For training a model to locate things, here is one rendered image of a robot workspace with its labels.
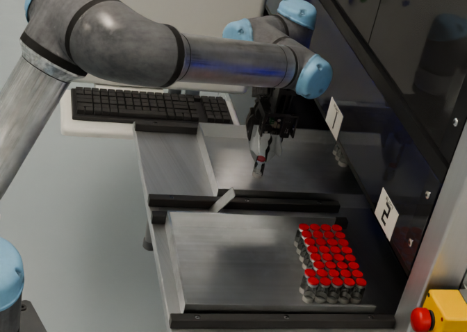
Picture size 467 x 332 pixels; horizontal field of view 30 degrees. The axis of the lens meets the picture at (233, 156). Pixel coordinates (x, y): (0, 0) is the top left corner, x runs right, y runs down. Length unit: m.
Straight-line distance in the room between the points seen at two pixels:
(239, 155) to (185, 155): 0.12
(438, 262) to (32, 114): 0.68
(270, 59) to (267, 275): 0.41
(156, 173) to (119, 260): 1.18
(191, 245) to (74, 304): 1.20
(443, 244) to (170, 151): 0.72
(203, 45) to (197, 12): 0.88
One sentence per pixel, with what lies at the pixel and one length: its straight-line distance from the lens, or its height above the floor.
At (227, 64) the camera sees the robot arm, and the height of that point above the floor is 1.29.
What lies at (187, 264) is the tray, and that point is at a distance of 1.59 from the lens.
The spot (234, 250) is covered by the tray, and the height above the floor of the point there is 0.88.
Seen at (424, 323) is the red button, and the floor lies 1.00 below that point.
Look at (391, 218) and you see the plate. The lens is 1.59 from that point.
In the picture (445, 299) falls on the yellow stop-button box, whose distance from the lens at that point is 1.45.
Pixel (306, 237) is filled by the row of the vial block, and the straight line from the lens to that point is 1.65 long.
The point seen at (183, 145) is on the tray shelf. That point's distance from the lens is 1.94.
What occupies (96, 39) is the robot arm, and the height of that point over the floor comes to 1.34.
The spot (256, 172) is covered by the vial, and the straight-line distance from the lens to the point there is 1.86.
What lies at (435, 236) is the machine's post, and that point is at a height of 1.10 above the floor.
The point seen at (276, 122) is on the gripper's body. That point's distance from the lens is 1.75.
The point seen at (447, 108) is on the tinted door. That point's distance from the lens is 1.45.
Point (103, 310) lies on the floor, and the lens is 2.78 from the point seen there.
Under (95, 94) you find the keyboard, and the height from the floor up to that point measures 0.83.
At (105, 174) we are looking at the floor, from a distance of 3.38.
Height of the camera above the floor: 1.88
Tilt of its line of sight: 31 degrees down
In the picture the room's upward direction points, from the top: 12 degrees clockwise
